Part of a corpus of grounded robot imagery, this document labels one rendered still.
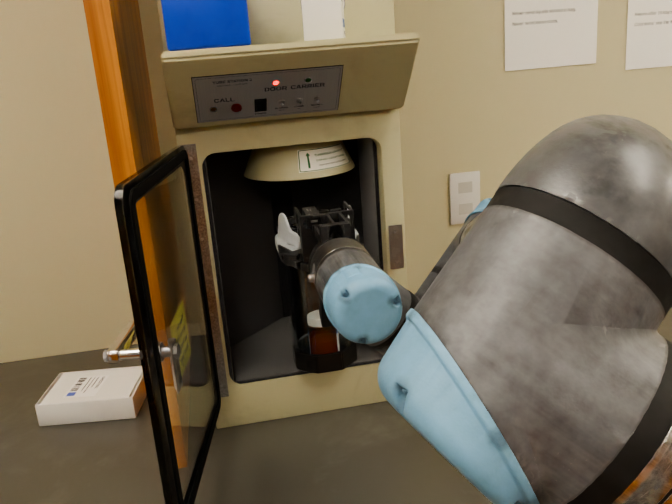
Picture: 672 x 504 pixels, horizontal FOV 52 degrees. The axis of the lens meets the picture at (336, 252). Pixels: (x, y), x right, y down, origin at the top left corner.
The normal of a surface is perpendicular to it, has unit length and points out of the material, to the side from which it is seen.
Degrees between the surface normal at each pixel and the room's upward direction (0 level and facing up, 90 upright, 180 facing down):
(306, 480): 0
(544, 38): 90
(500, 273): 46
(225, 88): 135
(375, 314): 92
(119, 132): 90
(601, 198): 51
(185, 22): 90
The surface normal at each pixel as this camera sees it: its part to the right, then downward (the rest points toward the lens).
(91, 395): -0.07, -0.96
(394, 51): 0.18, 0.87
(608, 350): 0.24, -0.33
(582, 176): -0.34, -0.50
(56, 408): 0.04, 0.29
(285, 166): -0.17, -0.11
